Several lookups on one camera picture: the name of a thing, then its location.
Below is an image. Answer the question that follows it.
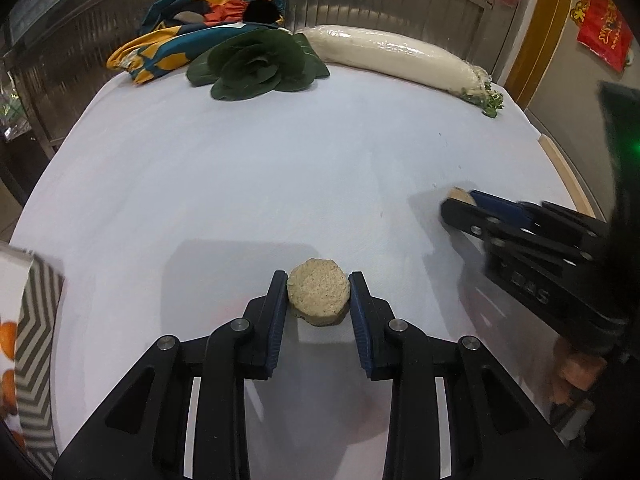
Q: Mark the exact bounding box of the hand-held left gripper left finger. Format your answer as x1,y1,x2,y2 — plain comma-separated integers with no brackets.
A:
52,270,289,480

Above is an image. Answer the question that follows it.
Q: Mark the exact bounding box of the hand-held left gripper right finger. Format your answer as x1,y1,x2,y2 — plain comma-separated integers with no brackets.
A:
348,271,581,480

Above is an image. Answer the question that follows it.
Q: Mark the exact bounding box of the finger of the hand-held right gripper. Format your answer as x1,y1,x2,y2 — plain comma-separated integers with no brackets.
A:
440,199,596,266
470,190,608,241

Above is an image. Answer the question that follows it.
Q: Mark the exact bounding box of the beige round cake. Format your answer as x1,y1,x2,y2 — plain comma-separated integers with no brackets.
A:
286,257,351,327
448,186,478,207

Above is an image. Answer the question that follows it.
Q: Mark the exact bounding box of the chevron patterned cardboard box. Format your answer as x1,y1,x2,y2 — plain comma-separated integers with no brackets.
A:
0,247,66,466

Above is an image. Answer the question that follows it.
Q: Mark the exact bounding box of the large orange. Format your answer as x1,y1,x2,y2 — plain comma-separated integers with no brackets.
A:
0,322,18,361

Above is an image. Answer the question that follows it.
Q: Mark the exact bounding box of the person's right hand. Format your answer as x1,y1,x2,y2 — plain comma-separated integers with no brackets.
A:
550,337,608,406

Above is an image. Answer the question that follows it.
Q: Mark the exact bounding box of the white tablecloth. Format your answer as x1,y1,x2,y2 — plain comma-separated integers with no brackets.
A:
10,60,596,480

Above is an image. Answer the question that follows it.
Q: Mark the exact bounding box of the white daikon radish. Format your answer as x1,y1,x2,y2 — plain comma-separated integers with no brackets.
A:
295,25,506,118

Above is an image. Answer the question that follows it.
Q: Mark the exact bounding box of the green leafy vegetable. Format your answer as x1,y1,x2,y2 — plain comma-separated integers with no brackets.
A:
187,29,331,102

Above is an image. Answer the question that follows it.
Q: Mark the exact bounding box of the colourful patterned cloth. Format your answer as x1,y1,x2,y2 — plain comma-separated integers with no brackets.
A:
106,0,288,86

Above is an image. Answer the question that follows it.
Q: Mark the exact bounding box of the red wall poster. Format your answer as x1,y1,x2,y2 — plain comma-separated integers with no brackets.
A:
570,0,636,73

